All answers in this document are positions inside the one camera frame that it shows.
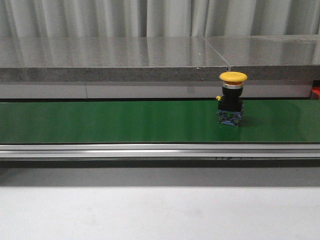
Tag grey speckled stone slab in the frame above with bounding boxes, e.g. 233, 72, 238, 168
0, 37, 228, 83

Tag green conveyor belt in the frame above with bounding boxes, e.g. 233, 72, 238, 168
0, 100, 320, 144

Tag red object at edge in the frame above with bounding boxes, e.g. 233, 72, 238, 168
310, 86, 320, 100

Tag grey pleated curtain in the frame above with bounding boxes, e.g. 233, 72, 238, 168
0, 0, 320, 38

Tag yellow mushroom push button switch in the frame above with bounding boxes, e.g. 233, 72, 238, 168
216, 71, 248, 127

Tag aluminium conveyor side rail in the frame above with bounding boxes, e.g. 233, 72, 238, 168
0, 143, 320, 161

